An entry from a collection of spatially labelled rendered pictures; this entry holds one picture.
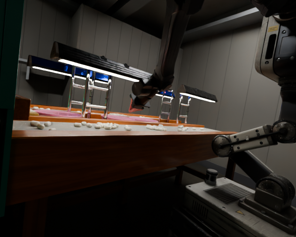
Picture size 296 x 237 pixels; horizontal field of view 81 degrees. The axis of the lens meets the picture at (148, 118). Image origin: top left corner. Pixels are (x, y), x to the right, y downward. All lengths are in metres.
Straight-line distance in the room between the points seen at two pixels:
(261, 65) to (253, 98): 1.97
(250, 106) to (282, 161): 0.81
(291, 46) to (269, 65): 0.09
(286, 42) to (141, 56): 2.62
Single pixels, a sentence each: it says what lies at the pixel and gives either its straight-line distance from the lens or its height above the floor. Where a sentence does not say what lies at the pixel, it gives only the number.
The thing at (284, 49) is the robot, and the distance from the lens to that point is 0.93.
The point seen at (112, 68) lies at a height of 1.06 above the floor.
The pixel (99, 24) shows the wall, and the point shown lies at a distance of 3.05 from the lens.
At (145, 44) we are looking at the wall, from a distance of 3.39.
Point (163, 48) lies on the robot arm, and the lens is 0.59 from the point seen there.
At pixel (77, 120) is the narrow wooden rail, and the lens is 1.05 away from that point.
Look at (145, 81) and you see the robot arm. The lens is 0.71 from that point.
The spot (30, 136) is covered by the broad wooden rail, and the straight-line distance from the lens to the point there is 0.58.
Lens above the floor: 0.89
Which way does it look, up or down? 4 degrees down
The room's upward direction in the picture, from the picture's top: 9 degrees clockwise
